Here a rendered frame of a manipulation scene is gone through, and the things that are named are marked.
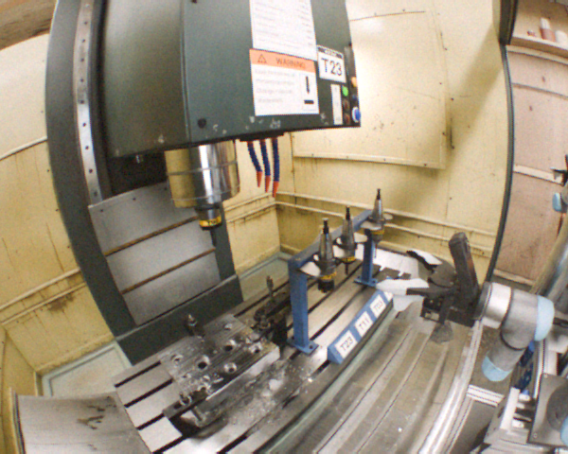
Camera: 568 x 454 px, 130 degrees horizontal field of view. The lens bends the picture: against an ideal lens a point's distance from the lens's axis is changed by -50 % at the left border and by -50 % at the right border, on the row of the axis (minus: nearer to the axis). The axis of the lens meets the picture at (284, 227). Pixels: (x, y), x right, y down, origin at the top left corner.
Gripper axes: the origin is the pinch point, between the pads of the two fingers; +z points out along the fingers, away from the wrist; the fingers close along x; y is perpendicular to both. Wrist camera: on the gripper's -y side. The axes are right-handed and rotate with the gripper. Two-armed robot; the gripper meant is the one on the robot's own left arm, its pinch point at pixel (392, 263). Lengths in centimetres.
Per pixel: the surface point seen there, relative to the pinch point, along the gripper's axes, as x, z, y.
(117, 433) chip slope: -76, 51, 64
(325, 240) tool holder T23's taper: 4.3, 19.8, 2.2
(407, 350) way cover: 33, -2, 57
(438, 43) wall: 85, 6, -67
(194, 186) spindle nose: -21.9, 28.9, -16.5
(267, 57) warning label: -13.8, 14.6, -37.2
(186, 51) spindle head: -27.7, 14.1, -37.1
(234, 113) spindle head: -21.0, 14.3, -28.0
